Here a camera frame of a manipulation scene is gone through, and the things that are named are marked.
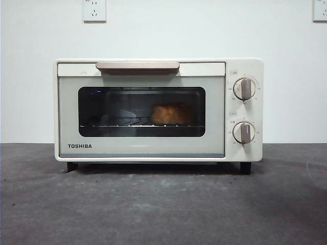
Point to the cream and taupe oven knob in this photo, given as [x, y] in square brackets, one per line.
[245, 89]
[244, 132]

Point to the white wall power socket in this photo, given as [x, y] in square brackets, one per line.
[321, 11]
[94, 11]

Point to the golden braided bread loaf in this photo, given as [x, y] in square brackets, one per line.
[171, 114]

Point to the cream Toshiba toaster oven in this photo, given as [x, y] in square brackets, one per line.
[256, 69]

